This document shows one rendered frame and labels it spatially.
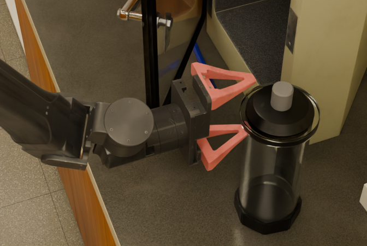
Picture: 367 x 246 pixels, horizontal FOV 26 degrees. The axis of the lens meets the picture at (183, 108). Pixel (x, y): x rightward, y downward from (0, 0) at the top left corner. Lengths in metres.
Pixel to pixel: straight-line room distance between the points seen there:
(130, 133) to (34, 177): 1.62
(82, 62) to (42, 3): 0.19
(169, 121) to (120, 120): 0.10
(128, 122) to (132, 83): 0.53
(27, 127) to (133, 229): 0.39
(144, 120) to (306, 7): 0.32
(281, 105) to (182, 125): 0.15
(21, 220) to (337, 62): 1.41
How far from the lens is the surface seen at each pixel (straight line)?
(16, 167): 2.54
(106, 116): 0.90
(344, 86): 1.27
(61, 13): 1.57
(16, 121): 0.88
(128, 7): 1.16
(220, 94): 0.95
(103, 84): 1.42
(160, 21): 1.14
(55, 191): 2.46
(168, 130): 0.97
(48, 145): 0.92
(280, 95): 1.04
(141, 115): 0.90
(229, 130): 1.07
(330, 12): 1.13
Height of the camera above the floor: 1.96
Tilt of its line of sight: 48 degrees down
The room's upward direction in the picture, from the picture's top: straight up
